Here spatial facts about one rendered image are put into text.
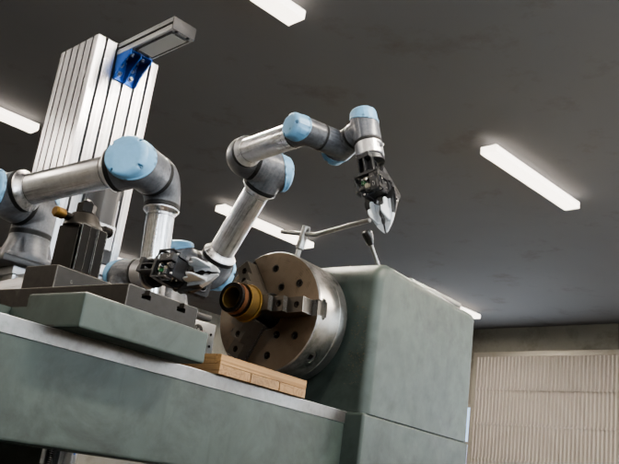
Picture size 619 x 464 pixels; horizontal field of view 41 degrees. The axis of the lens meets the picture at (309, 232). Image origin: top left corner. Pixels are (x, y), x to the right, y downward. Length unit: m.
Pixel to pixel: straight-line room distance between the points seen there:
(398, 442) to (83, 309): 1.07
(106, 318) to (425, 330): 1.14
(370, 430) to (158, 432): 0.66
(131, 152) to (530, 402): 9.32
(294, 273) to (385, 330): 0.28
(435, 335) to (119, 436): 1.12
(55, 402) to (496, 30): 3.58
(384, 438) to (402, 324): 0.30
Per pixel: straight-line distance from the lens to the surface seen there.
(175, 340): 1.50
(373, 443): 2.07
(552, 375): 10.96
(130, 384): 1.51
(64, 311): 1.39
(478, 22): 4.51
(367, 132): 2.19
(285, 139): 2.26
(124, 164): 2.10
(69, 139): 2.79
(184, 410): 1.61
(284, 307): 1.97
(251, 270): 2.08
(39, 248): 2.41
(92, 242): 1.73
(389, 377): 2.13
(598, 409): 10.62
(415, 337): 2.25
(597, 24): 4.54
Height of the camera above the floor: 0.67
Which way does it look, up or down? 17 degrees up
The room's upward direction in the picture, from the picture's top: 8 degrees clockwise
